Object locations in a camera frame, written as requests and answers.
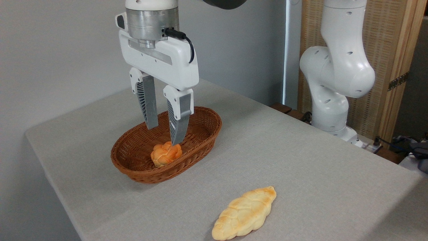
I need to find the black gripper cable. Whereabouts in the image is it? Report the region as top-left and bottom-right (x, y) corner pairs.
(164, 27), (195, 64)

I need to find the dark bundle of cables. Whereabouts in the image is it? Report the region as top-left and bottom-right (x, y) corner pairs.
(373, 133), (428, 173)

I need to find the dark metal screen hinge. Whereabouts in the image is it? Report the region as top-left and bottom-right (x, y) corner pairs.
(388, 72), (409, 91)

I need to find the wooden woven folding screen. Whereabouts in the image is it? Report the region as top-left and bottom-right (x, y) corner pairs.
(298, 0), (428, 143)

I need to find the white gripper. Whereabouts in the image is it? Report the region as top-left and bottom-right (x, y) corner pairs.
(119, 30), (200, 146)

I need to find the round orange braided bread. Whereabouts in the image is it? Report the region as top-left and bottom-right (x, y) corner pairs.
(150, 141), (183, 168)

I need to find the long pale braided bread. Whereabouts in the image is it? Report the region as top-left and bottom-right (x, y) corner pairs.
(212, 186), (277, 241)

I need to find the grey tablecloth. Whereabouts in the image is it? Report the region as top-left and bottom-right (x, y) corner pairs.
(25, 79), (428, 241)

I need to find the brown oval wicker basket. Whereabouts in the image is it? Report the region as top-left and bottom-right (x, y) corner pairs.
(111, 106), (222, 184)

